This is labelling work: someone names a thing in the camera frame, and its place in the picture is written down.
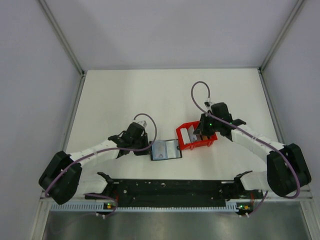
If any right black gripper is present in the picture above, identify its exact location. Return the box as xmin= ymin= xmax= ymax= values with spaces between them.
xmin=193 ymin=113 xmax=221 ymax=136

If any white credit card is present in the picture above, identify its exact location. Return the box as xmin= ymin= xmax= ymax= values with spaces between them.
xmin=152 ymin=141 xmax=168 ymax=161

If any red plastic card tray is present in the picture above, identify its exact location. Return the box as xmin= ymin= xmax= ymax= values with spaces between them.
xmin=175 ymin=121 xmax=218 ymax=151

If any black leather card holder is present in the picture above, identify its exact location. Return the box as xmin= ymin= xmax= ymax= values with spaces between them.
xmin=150 ymin=139 xmax=182 ymax=161

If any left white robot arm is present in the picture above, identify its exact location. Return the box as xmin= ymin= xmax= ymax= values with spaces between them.
xmin=38 ymin=121 xmax=149 ymax=205

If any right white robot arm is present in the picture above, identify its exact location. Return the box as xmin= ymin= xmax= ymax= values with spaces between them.
xmin=195 ymin=101 xmax=312 ymax=199

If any white card stack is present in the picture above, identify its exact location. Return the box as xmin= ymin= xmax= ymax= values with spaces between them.
xmin=180 ymin=128 xmax=191 ymax=145

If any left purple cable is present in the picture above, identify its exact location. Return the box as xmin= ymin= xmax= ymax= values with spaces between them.
xmin=44 ymin=113 xmax=158 ymax=198

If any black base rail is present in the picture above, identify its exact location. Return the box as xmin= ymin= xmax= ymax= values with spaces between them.
xmin=101 ymin=179 xmax=263 ymax=208

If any right aluminium frame post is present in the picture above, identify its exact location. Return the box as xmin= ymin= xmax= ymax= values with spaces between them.
xmin=258 ymin=0 xmax=307 ymax=73

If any aluminium frame post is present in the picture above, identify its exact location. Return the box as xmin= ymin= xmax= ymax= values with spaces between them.
xmin=258 ymin=0 xmax=307 ymax=73
xmin=37 ymin=0 xmax=87 ymax=76

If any grey slotted cable duct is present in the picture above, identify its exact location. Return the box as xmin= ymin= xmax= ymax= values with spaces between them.
xmin=50 ymin=201 xmax=251 ymax=213

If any left aluminium frame post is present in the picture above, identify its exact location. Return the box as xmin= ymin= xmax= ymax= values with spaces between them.
xmin=37 ymin=0 xmax=87 ymax=76

